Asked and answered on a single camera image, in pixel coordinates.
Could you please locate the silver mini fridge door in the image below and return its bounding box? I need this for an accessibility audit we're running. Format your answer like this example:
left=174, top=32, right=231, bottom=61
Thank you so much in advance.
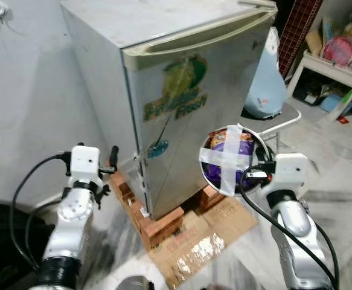
left=121, top=5, right=279, bottom=221

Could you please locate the small brown carton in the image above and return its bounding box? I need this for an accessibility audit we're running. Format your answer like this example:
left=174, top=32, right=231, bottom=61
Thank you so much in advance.
left=306, top=27, right=324, bottom=58

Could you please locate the maroon lattice screen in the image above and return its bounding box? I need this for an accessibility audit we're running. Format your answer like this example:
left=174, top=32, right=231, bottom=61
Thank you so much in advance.
left=277, top=0, right=324, bottom=79

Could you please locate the red brick stack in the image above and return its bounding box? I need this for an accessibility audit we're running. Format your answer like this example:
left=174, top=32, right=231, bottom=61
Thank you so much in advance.
left=108, top=171, right=141, bottom=211
left=194, top=184, right=226, bottom=212
left=138, top=205, right=185, bottom=250

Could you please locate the grey robot left leg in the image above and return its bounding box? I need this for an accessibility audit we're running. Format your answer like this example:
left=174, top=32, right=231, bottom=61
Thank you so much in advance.
left=115, top=275, right=155, bottom=290

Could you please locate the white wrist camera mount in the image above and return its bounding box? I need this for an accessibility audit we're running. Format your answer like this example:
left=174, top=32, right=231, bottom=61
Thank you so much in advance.
left=272, top=153, right=310, bottom=194
left=70, top=145, right=101, bottom=185

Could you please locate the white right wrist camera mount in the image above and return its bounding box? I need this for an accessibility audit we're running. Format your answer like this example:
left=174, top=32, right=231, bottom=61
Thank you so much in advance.
left=272, top=153, right=310, bottom=194

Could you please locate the light blue cartoon bag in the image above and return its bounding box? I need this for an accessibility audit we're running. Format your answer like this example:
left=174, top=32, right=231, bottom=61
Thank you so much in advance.
left=242, top=27, right=289, bottom=119

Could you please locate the taped round bowl with snacks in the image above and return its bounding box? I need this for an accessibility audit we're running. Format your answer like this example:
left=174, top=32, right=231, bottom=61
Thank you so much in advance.
left=198, top=124, right=270, bottom=198

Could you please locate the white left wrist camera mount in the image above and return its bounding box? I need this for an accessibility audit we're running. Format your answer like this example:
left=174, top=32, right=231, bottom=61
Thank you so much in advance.
left=70, top=145, right=101, bottom=185

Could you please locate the flat brown cardboard sheet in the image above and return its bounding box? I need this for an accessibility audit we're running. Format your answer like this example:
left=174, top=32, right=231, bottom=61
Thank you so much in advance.
left=146, top=196, right=258, bottom=289

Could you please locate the small blue container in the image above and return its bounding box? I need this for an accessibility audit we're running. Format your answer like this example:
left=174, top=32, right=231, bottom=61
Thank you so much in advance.
left=321, top=94, right=348, bottom=114

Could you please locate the white shelf table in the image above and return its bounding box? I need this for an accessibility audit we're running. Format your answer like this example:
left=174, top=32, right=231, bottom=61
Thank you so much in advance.
left=287, top=51, right=352, bottom=115

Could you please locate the silver mini fridge cabinet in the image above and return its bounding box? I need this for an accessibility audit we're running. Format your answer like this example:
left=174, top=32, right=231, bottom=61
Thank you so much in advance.
left=60, top=0, right=277, bottom=219

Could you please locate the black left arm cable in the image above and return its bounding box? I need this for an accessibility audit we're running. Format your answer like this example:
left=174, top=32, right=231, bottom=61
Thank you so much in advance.
left=8, top=152, right=72, bottom=276
left=24, top=195, right=66, bottom=257

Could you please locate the small black scrap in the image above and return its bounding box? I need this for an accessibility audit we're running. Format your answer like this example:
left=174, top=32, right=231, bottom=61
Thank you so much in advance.
left=95, top=184, right=111, bottom=210

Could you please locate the pink round bundle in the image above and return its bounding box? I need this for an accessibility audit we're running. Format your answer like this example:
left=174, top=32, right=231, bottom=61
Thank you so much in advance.
left=322, top=34, right=352, bottom=67

